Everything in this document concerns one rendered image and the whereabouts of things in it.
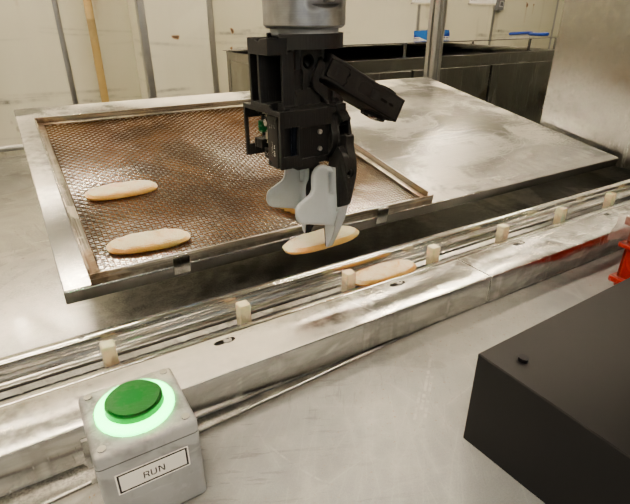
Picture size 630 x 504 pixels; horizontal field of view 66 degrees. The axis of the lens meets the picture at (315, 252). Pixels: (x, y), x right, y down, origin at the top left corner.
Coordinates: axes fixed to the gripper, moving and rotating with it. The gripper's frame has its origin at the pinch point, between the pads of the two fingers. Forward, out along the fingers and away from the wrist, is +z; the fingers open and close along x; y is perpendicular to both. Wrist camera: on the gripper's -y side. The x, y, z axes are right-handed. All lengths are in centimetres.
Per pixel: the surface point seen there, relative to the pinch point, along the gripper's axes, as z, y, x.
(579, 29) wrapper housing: -18, -81, -21
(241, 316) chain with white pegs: 7.9, 10.8, -0.1
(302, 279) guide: 7.9, 0.8, -3.1
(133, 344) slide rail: 8.6, 21.6, -2.8
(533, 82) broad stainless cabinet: 19, -271, -149
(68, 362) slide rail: 8.6, 27.6, -3.5
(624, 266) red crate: 8.8, -37.0, 17.1
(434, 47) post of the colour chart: -12, -94, -73
